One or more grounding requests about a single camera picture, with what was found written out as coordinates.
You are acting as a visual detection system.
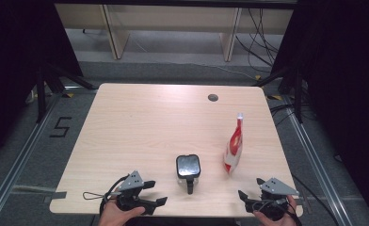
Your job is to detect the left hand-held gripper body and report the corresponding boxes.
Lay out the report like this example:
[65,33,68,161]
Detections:
[111,169,150,217]

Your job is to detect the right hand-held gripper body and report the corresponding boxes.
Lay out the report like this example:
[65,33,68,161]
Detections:
[250,177,300,221]

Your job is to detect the red and white refill pouch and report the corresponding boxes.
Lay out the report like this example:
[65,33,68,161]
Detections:
[222,112,245,176]

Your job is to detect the clear jar with black lid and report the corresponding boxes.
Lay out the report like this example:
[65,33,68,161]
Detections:
[175,153,201,196]

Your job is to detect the person's right hand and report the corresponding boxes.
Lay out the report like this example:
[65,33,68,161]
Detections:
[252,195,300,226]

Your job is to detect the person's left hand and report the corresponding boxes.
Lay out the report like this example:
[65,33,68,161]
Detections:
[98,191,146,226]

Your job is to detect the grey tape strip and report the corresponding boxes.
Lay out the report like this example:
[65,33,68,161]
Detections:
[42,190,68,203]

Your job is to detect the black metal stand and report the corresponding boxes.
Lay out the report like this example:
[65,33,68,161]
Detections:
[251,66,305,124]
[34,61,98,124]

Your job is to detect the black curtain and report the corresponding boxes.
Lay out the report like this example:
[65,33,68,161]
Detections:
[271,0,369,222]
[0,0,84,165]

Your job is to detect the light wooden shelf unit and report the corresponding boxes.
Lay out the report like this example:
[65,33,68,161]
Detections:
[54,3,296,62]

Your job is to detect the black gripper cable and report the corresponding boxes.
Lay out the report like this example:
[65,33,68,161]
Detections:
[255,201,303,226]
[99,174,130,215]

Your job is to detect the thin grey wire loop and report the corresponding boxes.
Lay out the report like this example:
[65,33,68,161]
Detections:
[82,190,107,202]

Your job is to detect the long black floor cable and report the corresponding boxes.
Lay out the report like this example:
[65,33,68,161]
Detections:
[291,173,341,226]

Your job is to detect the aluminium floor rail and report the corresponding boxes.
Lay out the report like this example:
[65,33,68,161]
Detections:
[281,96,354,226]
[0,93,63,226]

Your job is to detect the black looped floor cables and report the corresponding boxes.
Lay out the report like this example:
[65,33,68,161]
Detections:
[268,103,316,127]

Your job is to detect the grey floor cable cover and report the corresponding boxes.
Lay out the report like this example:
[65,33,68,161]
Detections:
[0,183,55,195]

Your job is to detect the bundle of black hanging cables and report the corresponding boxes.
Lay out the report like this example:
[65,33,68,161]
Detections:
[234,7,281,69]

